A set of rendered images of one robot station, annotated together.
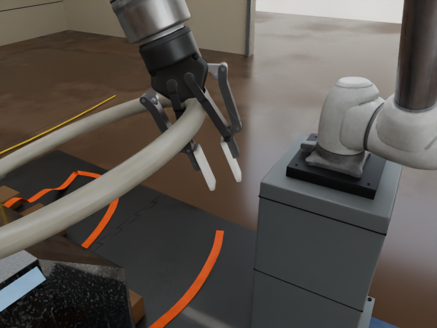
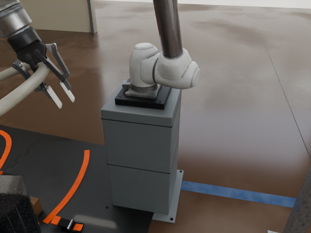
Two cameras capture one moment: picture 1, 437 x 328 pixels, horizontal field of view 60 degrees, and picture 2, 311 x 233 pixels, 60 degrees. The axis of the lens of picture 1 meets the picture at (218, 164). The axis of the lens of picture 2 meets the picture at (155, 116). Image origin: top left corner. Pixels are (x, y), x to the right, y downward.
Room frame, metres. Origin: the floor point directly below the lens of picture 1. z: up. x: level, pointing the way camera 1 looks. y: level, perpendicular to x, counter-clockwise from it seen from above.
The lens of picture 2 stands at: (-0.28, -0.07, 1.56)
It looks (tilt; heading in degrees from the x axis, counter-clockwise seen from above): 33 degrees down; 344
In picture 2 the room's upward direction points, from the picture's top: straight up
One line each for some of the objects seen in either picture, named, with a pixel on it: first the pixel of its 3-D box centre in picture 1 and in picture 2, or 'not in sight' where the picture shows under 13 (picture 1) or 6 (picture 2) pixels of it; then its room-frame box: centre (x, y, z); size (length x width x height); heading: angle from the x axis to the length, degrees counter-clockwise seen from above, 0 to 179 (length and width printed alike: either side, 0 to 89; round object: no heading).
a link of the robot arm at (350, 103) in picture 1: (350, 113); (145, 64); (1.08, -0.41, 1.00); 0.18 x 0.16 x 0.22; 44
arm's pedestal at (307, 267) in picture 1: (320, 253); (145, 148); (1.09, -0.40, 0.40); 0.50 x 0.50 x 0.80; 62
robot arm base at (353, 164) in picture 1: (333, 150); (140, 85); (1.10, -0.39, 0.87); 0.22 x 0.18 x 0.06; 61
